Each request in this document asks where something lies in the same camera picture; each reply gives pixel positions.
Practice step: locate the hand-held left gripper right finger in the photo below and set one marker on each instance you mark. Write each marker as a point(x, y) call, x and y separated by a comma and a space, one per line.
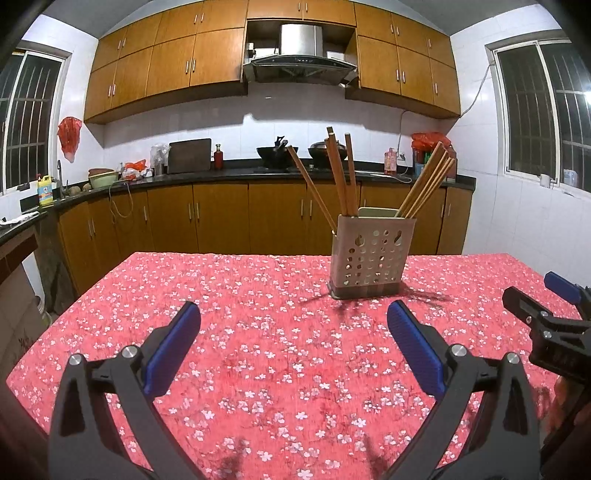
point(415, 346)

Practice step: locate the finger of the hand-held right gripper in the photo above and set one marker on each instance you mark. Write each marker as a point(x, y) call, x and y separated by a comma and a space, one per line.
point(563, 284)
point(563, 346)

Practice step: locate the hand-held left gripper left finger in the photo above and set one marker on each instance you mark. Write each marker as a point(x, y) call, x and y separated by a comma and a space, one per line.
point(173, 346)

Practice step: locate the white perforated chopstick holder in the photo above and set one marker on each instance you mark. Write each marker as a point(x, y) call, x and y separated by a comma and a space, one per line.
point(344, 221)

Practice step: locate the wooden chopstick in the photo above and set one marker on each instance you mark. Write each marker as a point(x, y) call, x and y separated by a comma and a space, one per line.
point(335, 175)
point(341, 175)
point(311, 189)
point(425, 184)
point(436, 184)
point(352, 175)
point(419, 184)
point(430, 184)

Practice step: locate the black wok with utensils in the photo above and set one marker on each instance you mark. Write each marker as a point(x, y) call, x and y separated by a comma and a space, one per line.
point(277, 157)

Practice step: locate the person's right hand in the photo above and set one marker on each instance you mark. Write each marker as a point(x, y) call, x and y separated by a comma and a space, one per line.
point(564, 404)

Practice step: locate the red floral tablecloth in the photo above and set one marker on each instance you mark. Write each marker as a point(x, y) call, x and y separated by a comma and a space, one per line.
point(231, 323)

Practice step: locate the white cup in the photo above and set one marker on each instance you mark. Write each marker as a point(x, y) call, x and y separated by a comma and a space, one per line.
point(546, 181)

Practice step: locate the small clear bottle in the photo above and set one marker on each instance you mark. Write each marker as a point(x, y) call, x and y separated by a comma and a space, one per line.
point(571, 178)

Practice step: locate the wooden lower kitchen cabinets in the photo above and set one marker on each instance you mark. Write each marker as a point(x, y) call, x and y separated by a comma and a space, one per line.
point(221, 217)

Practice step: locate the wooden kitchen cabinets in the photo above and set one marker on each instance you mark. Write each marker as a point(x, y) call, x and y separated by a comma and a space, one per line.
point(221, 217)
point(171, 60)

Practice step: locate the barred window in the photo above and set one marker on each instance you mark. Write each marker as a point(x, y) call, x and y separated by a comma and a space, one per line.
point(27, 115)
point(535, 115)

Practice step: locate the black kitchen countertop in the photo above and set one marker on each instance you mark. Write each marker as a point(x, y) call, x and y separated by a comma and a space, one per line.
point(207, 177)

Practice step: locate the green basin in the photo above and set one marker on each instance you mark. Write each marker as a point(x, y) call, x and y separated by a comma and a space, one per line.
point(102, 180)

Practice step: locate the red plastic bag on counter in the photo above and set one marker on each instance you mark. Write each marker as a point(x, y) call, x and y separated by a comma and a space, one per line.
point(136, 168)

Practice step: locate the pink bottle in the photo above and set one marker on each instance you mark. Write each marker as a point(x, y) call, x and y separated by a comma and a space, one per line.
point(390, 162)

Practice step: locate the clear plastic bag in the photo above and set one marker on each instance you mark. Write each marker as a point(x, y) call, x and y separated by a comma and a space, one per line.
point(159, 159)

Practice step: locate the dark wooden cutting board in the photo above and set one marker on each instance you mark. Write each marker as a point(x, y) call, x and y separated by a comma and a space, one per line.
point(189, 157)

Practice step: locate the red bottle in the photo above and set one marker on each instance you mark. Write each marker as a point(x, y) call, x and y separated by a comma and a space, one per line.
point(218, 159)

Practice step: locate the large red plastic bag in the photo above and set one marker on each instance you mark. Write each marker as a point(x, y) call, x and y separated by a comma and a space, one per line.
point(427, 141)

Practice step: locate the yellow detergent bottle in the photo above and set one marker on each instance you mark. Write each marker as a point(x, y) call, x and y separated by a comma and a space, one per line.
point(45, 194)

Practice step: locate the metal faucet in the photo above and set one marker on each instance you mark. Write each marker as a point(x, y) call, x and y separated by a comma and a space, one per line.
point(60, 180)

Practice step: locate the black wok with lid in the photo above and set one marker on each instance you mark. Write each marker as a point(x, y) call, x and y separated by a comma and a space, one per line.
point(321, 154)

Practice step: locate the hanging red plastic bag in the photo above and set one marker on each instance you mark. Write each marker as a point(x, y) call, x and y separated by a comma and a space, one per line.
point(69, 136)

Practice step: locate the wooden upper kitchen cabinets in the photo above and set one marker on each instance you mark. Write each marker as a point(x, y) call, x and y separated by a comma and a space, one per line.
point(171, 60)

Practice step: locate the steel range hood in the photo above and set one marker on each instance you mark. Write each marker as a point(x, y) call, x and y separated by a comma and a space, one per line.
point(298, 39)

